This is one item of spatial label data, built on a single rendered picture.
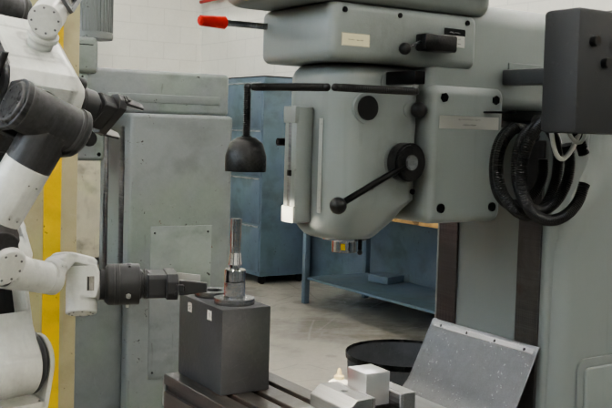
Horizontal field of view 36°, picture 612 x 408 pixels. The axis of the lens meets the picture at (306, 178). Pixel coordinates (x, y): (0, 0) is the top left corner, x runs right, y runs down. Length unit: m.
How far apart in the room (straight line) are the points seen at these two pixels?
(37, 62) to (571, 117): 1.01
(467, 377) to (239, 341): 0.49
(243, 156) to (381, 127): 0.26
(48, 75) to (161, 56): 9.60
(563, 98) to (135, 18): 9.92
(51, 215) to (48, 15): 1.52
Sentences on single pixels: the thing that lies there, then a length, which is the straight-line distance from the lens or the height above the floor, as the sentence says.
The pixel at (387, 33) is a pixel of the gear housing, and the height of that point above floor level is 1.68.
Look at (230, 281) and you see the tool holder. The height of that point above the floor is 1.17.
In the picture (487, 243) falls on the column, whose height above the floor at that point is 1.28.
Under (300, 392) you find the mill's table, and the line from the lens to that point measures 2.11.
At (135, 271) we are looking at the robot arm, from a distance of 2.04.
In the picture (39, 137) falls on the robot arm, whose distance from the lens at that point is 1.79.
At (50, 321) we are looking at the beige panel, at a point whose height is 0.83.
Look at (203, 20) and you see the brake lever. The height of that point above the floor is 1.70.
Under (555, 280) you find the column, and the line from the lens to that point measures 1.93.
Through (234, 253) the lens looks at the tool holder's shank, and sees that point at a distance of 2.08.
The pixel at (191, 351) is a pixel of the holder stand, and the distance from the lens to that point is 2.19.
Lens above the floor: 1.51
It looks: 3 degrees down
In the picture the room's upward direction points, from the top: 2 degrees clockwise
